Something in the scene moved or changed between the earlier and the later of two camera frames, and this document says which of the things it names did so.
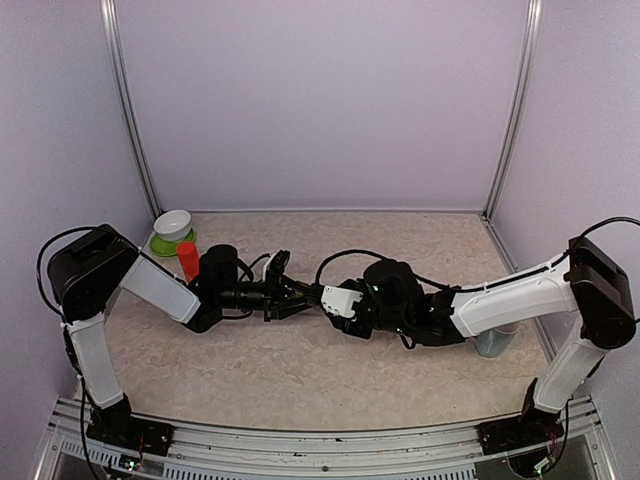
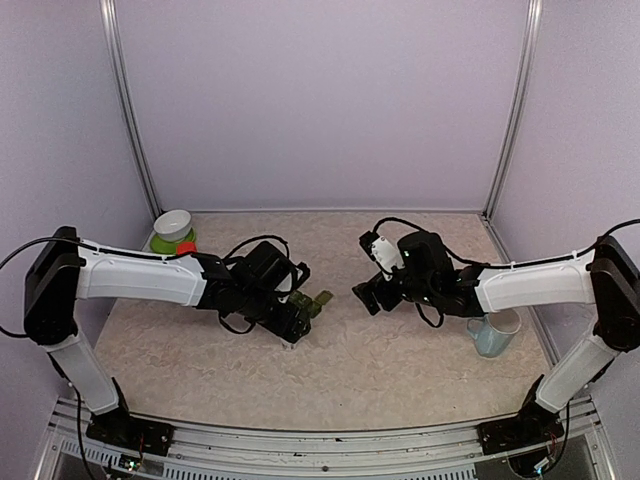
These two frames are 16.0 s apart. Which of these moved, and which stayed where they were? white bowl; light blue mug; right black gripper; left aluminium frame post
Moved: right black gripper
Stayed: white bowl; left aluminium frame post; light blue mug
